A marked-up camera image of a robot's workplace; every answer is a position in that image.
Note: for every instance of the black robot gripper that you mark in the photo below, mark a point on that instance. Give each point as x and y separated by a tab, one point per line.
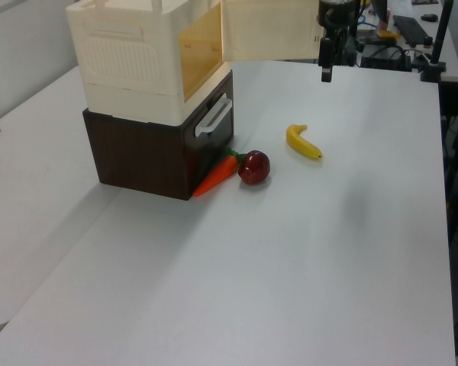
336	13

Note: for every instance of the cream cabinet door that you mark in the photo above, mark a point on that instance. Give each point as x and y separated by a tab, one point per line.
271	30

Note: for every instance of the cream plastic cabinet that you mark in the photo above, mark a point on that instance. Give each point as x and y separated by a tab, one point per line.
118	57

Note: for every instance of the black equipment box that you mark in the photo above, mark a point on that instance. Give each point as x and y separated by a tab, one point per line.
385	57

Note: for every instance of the small yellow object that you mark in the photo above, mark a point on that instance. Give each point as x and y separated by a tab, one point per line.
387	35

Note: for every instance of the black computer keyboard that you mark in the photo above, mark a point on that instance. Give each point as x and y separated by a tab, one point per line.
409	29

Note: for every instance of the small black round knob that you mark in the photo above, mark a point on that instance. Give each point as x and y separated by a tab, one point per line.
428	42

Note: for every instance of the black computer mouse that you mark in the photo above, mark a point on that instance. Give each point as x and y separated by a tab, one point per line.
429	17

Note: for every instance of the yellow toy banana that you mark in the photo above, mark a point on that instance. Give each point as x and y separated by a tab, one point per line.
301	145

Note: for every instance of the black pole with clamp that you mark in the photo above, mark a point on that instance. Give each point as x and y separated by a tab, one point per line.
439	42

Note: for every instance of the red toy apple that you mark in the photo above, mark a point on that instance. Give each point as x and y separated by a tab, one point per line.
254	167

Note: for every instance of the orange toy carrot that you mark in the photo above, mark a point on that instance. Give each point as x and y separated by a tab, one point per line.
217	175

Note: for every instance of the dark brown drawer box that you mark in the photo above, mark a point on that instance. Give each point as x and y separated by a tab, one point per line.
137	156

